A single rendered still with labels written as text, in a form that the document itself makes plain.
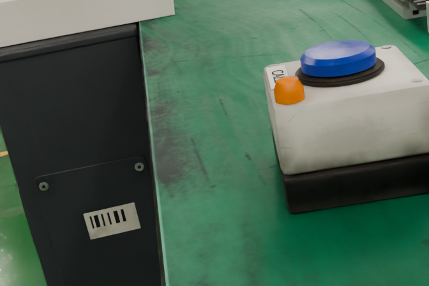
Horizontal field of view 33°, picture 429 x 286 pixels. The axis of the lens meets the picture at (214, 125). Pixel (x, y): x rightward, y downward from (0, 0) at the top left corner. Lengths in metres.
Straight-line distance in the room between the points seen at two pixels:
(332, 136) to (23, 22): 0.64
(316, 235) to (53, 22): 0.64
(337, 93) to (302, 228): 0.07
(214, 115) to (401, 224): 0.22
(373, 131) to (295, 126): 0.04
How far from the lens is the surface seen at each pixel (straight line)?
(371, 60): 0.39
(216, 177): 0.44
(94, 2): 0.93
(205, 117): 0.54
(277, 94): 0.36
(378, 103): 0.36
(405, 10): 0.73
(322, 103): 0.36
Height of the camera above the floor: 0.96
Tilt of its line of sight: 20 degrees down
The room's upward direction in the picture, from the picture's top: 10 degrees counter-clockwise
